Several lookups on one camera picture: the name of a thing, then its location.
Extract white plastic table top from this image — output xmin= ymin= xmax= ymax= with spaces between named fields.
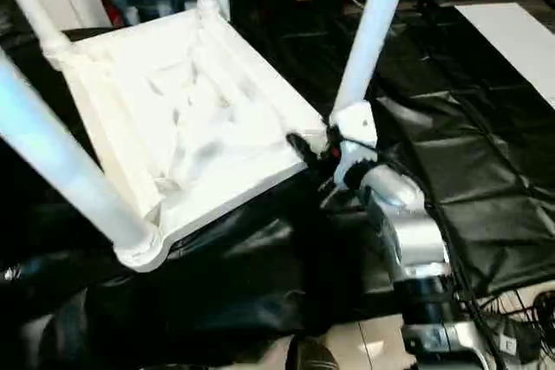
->
xmin=48 ymin=8 xmax=332 ymax=274

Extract black plastic mat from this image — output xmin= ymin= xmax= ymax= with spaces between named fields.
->
xmin=0 ymin=0 xmax=555 ymax=367

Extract person's black shoes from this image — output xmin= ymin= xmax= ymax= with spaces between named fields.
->
xmin=290 ymin=335 xmax=341 ymax=370

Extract white flat board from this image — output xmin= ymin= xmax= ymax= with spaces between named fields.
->
xmin=454 ymin=2 xmax=555 ymax=109

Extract red bottle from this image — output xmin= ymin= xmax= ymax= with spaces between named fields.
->
xmin=104 ymin=2 xmax=122 ymax=28

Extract black coiled cable bundle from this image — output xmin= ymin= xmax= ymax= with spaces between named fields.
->
xmin=486 ymin=288 xmax=555 ymax=341

